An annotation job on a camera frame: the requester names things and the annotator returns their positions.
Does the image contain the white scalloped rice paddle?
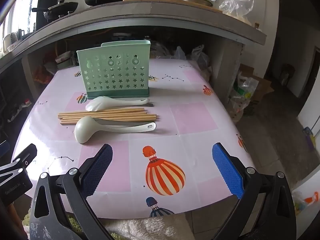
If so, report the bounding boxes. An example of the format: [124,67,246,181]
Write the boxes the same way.
[85,96,150,112]

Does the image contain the cardboard box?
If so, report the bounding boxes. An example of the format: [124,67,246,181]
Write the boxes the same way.
[239,64,275,110]

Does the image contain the green plastic utensil holder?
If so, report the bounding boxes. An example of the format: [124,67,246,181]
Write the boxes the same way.
[76,40,152,98]

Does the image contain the dark steel basin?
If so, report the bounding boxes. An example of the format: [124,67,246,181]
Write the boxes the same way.
[177,0,213,7]

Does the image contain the window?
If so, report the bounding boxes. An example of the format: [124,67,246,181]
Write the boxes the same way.
[0,0,38,53]

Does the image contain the orange white plastic object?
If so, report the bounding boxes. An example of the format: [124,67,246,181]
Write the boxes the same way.
[292,191,320,215]

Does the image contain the green fuzzy garment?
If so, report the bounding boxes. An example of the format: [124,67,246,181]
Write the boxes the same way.
[22,211,84,234]

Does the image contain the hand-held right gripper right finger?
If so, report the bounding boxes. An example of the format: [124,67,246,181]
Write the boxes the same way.
[212,142,297,240]

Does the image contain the black wok with lid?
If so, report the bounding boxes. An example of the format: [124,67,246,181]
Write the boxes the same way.
[32,1,79,20]

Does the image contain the clear plastic bag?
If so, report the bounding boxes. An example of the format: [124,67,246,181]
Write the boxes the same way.
[219,0,255,26]

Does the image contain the orange snack bag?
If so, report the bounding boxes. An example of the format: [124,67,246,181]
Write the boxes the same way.
[33,64,54,83]

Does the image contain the white plastic bag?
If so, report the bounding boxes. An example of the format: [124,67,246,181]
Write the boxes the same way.
[173,46,187,60]

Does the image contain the bundle of chopsticks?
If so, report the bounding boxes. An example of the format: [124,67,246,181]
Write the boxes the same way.
[58,108,157,125]

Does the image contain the white plastic ladle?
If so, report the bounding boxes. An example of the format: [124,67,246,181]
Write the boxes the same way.
[74,116,157,144]

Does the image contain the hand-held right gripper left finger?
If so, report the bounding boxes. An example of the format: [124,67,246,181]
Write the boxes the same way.
[29,144,113,240]

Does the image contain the white cup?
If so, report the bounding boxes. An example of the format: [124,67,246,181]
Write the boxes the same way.
[2,33,12,53]

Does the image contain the plastic bag of packets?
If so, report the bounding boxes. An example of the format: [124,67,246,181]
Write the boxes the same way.
[229,76,259,122]

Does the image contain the blue yellow plastic object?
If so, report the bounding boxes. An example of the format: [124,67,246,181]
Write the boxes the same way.
[302,127,316,151]

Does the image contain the crumpled translucent plastic bag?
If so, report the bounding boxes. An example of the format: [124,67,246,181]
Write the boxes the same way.
[191,44,211,80]

